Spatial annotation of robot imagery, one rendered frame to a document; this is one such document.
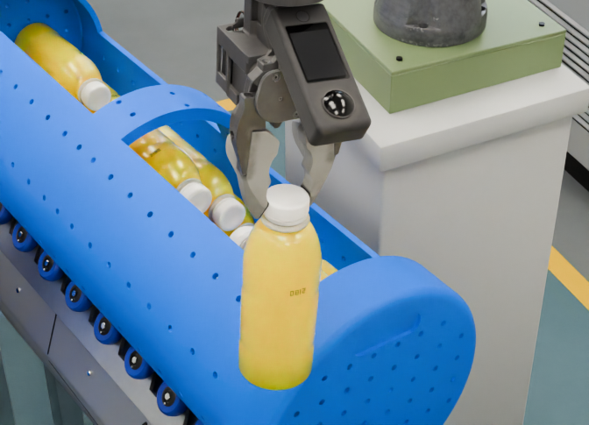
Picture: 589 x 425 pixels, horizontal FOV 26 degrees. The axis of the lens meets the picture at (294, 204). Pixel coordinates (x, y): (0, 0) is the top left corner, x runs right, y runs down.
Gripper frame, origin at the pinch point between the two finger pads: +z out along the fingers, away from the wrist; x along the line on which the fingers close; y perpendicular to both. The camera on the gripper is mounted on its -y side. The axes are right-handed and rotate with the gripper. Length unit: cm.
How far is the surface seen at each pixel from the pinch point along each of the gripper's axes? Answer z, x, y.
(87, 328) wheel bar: 46, 4, 45
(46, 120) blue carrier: 19, 6, 52
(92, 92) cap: 26, -6, 69
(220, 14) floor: 119, -115, 269
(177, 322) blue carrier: 24.9, 2.6, 17.5
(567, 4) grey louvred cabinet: 72, -157, 151
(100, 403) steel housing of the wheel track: 54, 4, 39
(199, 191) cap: 22.3, -7.6, 36.0
